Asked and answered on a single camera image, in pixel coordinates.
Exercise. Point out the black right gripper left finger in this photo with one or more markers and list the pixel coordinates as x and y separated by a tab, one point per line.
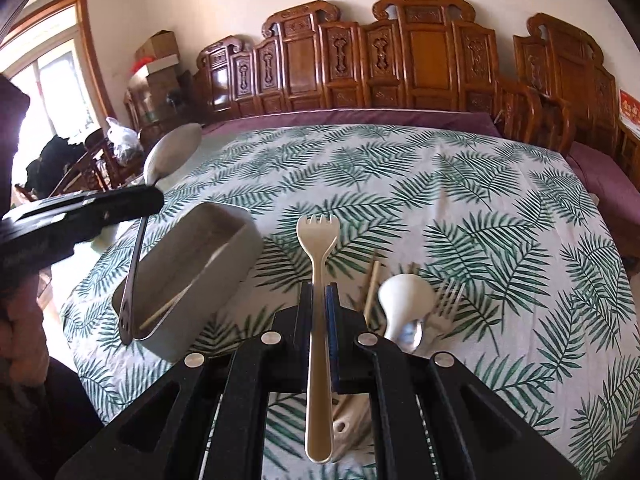
258	369

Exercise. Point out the cream plastic fork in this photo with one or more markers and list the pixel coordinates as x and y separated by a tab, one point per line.
317	235

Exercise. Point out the person's left hand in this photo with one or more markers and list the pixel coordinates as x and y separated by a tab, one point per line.
23	341

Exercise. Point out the carved wooden bench back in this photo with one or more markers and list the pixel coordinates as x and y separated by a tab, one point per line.
423	55

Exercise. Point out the small steel spoon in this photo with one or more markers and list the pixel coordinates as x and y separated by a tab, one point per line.
411	336

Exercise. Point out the white plastic bag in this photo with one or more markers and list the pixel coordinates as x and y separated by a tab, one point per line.
126	145

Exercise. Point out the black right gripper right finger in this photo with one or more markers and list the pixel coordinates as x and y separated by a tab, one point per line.
365	363

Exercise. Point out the dark brown wooden chopstick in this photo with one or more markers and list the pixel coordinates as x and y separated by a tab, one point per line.
359	303

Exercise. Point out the person's left forearm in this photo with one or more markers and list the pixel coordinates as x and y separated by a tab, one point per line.
40	434

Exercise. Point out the wooden side chair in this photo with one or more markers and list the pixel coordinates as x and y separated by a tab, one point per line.
63	168

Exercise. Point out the large steel spoon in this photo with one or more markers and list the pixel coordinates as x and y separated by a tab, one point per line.
170	153

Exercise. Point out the cream plastic soup spoon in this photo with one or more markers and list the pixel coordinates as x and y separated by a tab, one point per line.
403	298

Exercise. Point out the light bamboo chopstick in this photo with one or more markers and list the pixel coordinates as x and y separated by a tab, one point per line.
373	282

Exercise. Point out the palm leaf tablecloth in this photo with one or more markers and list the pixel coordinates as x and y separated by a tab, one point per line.
547	318

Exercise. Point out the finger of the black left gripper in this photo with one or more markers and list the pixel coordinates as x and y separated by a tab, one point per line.
70	201
93	215

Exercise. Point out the stacked cardboard boxes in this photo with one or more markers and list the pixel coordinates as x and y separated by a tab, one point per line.
153	92

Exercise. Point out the grey rectangular utensil tray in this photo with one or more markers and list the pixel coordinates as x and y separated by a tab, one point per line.
209	251

